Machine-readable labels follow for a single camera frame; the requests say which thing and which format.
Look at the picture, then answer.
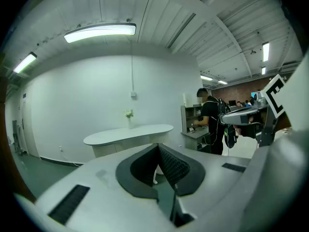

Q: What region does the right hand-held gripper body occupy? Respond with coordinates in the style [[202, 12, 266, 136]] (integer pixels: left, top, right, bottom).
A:
[[241, 73, 292, 148]]

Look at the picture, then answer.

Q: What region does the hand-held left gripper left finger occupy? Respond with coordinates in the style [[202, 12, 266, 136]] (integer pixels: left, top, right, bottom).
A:
[[35, 143, 175, 232]]

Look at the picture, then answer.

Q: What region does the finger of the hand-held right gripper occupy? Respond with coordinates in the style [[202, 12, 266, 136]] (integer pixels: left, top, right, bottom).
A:
[[221, 106, 263, 126]]

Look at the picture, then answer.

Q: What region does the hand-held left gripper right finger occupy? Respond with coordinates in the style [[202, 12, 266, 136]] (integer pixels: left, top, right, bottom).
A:
[[158, 143, 253, 228]]

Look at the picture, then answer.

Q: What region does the white curved counter table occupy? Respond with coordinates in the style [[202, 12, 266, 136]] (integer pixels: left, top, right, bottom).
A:
[[83, 124, 174, 159]]

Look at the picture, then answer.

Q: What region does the grey desk with shelves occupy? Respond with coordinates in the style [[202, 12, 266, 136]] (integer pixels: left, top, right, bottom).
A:
[[180, 104, 216, 152]]

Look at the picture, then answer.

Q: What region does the white door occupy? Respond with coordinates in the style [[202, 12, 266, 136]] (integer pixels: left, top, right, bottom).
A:
[[20, 83, 41, 158]]

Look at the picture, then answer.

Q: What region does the grey metal stand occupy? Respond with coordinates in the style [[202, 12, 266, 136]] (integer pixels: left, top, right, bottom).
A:
[[12, 119, 27, 156]]

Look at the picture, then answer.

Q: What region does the large ceiling light panel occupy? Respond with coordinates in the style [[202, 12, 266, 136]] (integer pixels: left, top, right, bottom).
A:
[[64, 23, 137, 44]]

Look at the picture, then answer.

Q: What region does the white wall socket cable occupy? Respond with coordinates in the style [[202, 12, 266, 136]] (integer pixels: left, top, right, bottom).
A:
[[61, 150, 84, 167]]

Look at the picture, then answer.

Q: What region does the white wall conduit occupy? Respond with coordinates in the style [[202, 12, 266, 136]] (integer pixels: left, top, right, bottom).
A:
[[130, 42, 135, 92]]

